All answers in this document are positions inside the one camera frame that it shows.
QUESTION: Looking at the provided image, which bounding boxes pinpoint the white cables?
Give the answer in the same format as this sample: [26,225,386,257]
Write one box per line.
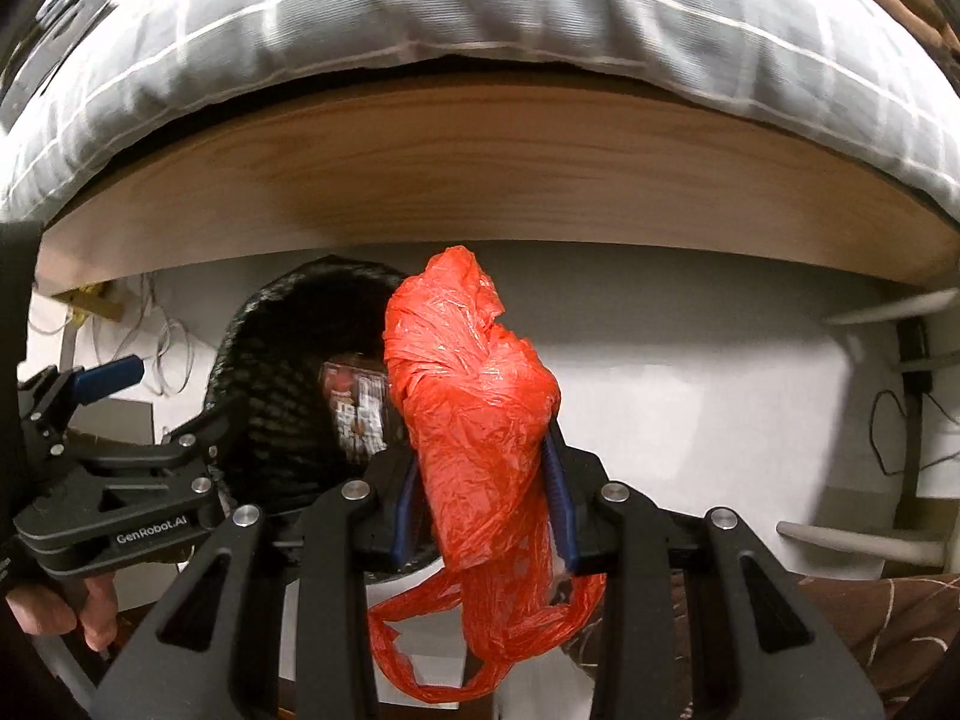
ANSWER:
[30,276,197,400]

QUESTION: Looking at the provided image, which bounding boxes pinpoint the brown patterned cloth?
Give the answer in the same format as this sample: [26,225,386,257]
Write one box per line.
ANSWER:
[667,574,960,720]

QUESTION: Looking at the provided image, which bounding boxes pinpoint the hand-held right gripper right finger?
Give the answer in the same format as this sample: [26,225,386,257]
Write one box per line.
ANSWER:
[541,426,887,720]

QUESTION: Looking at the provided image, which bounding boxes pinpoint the white round bar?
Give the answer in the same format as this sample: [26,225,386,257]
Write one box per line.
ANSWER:
[776,520,946,568]

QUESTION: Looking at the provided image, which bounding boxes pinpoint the black trash bin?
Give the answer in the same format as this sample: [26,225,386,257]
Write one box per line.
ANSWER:
[204,259,443,582]

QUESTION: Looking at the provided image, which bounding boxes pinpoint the person's left hand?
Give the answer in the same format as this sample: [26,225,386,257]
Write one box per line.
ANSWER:
[4,574,121,653]

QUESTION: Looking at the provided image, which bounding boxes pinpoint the thin black cable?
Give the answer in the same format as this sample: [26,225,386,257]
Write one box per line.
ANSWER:
[868,388,925,478]

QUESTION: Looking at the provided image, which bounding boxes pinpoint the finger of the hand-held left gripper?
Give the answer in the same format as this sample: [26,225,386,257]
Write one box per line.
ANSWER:
[16,355,145,466]
[64,399,252,485]

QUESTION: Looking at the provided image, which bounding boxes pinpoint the red plastic bag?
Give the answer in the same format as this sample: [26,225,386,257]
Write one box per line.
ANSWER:
[366,245,607,704]

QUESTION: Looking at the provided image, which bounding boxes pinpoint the wooden bed frame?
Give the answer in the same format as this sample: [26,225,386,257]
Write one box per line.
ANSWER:
[34,79,960,299]

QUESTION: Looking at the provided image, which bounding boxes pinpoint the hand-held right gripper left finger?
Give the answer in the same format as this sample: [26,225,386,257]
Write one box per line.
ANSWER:
[88,450,425,720]

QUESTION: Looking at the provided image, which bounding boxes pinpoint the grey checked bed sheet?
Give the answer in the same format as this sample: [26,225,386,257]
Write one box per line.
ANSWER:
[0,0,960,224]

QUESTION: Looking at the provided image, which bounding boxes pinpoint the red and white snack packet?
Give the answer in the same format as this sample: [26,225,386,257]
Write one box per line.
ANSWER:
[321,356,391,467]

